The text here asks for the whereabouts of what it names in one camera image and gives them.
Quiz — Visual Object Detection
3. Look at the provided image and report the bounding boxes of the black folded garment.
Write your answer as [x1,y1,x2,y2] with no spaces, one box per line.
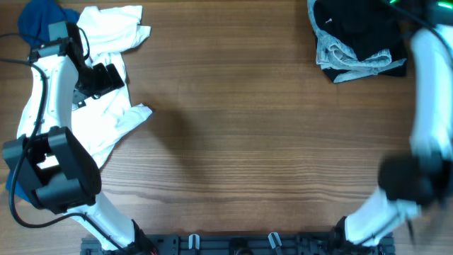
[316,46,407,84]

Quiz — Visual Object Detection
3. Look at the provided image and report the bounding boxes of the white t-shirt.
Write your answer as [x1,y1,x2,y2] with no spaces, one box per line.
[17,5,152,166]

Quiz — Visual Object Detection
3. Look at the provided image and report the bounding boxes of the light blue jeans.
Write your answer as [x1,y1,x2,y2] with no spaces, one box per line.
[307,0,408,84]

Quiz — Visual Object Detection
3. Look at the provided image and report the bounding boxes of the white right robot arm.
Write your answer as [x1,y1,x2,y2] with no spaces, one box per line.
[334,1,452,250]

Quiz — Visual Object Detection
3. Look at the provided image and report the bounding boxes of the black t-shirt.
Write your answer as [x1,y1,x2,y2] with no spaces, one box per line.
[313,0,407,61]

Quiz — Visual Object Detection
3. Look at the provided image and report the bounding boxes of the blue t-shirt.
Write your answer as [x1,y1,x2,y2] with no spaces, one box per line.
[5,0,81,203]

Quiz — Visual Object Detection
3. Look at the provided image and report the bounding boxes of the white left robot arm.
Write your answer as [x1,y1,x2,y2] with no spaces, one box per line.
[3,21,156,254]

